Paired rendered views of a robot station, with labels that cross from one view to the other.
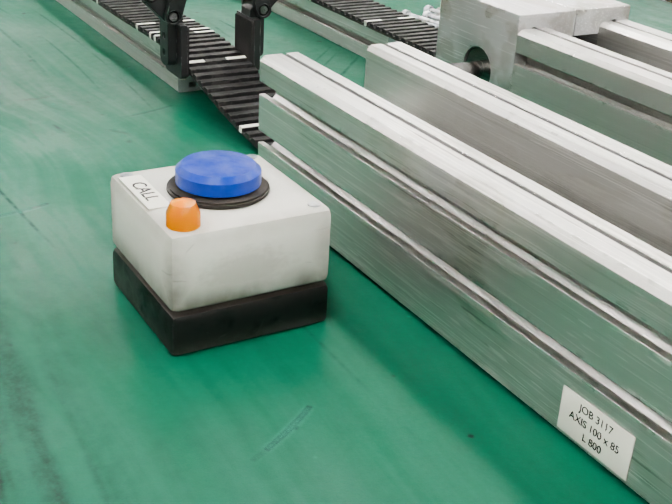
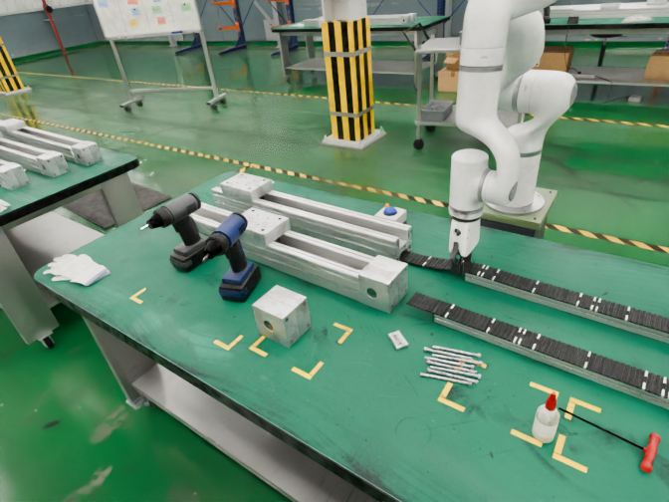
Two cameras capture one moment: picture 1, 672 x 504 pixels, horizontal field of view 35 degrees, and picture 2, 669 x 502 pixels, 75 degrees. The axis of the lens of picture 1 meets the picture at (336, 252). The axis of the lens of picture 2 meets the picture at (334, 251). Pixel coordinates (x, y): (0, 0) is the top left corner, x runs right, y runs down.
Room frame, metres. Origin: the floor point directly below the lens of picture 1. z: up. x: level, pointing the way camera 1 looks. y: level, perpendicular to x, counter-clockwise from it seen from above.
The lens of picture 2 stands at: (1.59, -0.54, 1.54)
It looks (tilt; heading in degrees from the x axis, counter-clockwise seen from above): 33 degrees down; 161
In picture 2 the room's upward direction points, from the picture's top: 7 degrees counter-clockwise
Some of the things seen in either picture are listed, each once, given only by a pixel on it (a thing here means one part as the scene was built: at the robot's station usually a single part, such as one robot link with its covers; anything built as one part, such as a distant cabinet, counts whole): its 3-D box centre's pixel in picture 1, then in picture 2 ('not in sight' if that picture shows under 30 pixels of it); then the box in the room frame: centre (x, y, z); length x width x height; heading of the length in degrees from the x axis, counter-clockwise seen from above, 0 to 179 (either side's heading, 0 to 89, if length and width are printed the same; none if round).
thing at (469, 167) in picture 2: not in sight; (469, 179); (0.79, 0.10, 1.07); 0.09 x 0.08 x 0.13; 27
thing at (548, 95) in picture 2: not in sight; (538, 113); (0.59, 0.48, 1.11); 0.19 x 0.12 x 0.24; 31
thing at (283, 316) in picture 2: not in sight; (285, 313); (0.75, -0.40, 0.83); 0.11 x 0.10 x 0.10; 122
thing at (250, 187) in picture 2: not in sight; (247, 189); (0.07, -0.33, 0.87); 0.16 x 0.11 x 0.07; 31
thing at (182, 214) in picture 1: (183, 212); not in sight; (0.42, 0.07, 0.85); 0.02 x 0.02 x 0.01
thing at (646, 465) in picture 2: not in sight; (604, 429); (1.30, 0.04, 0.79); 0.16 x 0.08 x 0.02; 27
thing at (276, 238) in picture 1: (234, 241); (389, 221); (0.46, 0.05, 0.81); 0.10 x 0.08 x 0.06; 121
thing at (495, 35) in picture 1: (513, 62); (385, 281); (0.76, -0.12, 0.83); 0.12 x 0.09 x 0.10; 121
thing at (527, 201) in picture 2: not in sight; (517, 176); (0.56, 0.47, 0.90); 0.19 x 0.19 x 0.18
